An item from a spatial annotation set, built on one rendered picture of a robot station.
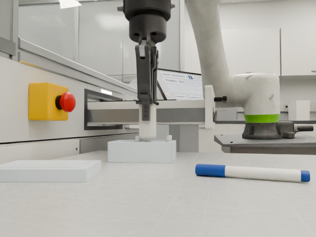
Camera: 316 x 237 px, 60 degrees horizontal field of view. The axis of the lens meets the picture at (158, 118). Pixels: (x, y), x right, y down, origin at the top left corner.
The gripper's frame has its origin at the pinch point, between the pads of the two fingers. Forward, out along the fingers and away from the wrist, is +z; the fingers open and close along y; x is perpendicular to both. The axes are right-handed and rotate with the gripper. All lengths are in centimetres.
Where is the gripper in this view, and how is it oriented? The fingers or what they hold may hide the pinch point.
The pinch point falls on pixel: (147, 121)
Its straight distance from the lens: 54.2
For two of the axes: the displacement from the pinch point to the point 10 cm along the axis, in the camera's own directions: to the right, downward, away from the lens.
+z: 0.0, 10.0, -0.3
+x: 9.9, 0.0, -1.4
